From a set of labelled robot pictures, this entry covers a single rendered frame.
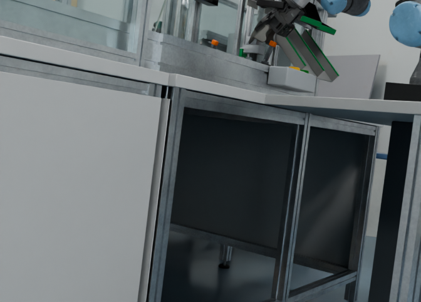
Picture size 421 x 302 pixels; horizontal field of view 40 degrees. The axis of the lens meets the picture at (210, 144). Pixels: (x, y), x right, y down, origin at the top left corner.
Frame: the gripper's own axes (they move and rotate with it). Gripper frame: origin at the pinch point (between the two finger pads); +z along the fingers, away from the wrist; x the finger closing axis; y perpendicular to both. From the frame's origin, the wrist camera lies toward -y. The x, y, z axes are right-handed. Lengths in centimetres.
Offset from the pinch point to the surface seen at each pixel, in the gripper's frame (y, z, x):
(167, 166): 47, 16, -73
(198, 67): 25, 1, -56
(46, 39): 29, 1, -109
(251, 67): 22.2, -1.4, -28.4
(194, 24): -11.0, 7.1, -19.5
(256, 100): 35, 1, -38
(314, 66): 10.0, -3.4, 32.8
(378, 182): 13, 72, 277
